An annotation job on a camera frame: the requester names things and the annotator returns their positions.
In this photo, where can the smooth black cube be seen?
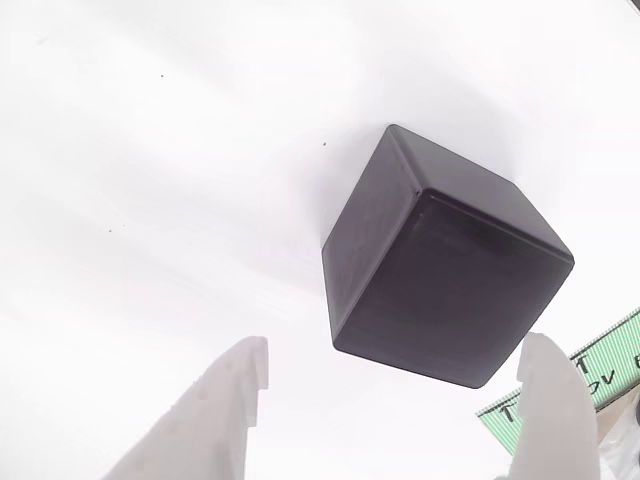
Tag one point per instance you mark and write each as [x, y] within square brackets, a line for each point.
[440, 280]

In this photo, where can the clear plastic bag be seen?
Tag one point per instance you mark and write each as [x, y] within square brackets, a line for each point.
[620, 450]

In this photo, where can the green tape strip with markings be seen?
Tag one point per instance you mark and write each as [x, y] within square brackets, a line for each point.
[615, 360]

